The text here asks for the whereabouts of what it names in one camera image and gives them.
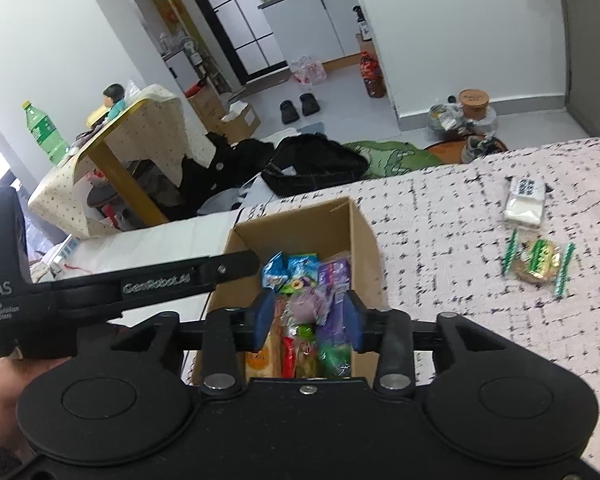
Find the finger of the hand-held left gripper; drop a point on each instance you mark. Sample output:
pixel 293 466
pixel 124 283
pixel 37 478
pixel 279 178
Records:
pixel 180 280

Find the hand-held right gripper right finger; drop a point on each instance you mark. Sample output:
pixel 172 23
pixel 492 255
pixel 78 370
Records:
pixel 353 322

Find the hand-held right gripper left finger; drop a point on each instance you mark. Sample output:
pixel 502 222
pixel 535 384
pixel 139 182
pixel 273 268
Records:
pixel 263 320

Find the orange bread packet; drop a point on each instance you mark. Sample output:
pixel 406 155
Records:
pixel 262 360

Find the dark green cake packet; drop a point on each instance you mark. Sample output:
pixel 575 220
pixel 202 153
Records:
pixel 336 360

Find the red snack packet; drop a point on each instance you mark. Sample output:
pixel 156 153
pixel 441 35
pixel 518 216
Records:
pixel 288 355

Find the long blueberry cake packet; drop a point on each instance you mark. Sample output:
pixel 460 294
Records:
pixel 332 280

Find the blue snack packet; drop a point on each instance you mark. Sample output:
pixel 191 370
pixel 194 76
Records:
pixel 275 270
pixel 302 265

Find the brown cardboard box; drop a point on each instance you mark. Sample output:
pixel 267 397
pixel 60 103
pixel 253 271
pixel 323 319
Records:
pixel 300 232

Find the green-ended cracker packet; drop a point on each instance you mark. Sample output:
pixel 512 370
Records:
pixel 537 260

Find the white black snack packet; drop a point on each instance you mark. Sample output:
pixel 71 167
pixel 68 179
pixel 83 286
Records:
pixel 522 207

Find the person's left hand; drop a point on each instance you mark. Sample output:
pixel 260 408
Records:
pixel 0 390

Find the white power strip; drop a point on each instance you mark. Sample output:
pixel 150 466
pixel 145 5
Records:
pixel 65 254

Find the black clothes pile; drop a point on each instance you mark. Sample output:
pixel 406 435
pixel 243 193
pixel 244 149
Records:
pixel 215 165

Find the green plastic bottle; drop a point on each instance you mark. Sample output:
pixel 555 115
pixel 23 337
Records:
pixel 45 132

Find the table with dotted cloth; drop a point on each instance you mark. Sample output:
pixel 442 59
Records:
pixel 145 125

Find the black bag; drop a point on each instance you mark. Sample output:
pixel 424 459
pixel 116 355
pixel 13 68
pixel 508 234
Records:
pixel 315 162

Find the cardboard box with white paper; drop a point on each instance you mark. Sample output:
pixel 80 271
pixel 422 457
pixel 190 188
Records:
pixel 241 122

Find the green cloth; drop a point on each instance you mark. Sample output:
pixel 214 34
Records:
pixel 395 156

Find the small open cardboard box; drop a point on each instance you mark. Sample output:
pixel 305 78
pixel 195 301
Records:
pixel 205 105

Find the seated doll figure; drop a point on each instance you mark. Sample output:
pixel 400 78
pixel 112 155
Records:
pixel 111 105

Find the round brown mat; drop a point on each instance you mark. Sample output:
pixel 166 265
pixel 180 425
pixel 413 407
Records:
pixel 442 152

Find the black slipper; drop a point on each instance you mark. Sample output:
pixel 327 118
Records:
pixel 289 111
pixel 310 104

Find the grey sneaker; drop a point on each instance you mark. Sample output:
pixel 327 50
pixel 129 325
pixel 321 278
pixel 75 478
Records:
pixel 480 149

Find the clear plastic bag of goods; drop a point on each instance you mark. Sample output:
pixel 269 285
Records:
pixel 444 117

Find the small white fan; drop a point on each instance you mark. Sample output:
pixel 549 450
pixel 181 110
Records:
pixel 189 51

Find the pink plastic bag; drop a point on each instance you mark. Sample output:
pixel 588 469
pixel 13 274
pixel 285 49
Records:
pixel 307 71

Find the red cooking oil bottle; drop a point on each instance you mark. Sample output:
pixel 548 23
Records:
pixel 372 75

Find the jar with wooden lid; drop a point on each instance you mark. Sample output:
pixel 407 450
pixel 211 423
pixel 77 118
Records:
pixel 474 102

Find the black framed sliding door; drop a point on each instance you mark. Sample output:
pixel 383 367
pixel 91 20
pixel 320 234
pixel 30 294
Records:
pixel 240 15

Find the white kitchen cabinet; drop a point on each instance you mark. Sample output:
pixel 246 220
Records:
pixel 315 25

